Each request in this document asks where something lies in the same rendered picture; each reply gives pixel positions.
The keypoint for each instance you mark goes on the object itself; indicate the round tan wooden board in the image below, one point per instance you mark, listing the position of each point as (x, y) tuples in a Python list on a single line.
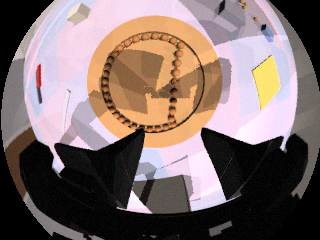
[(140, 80)]

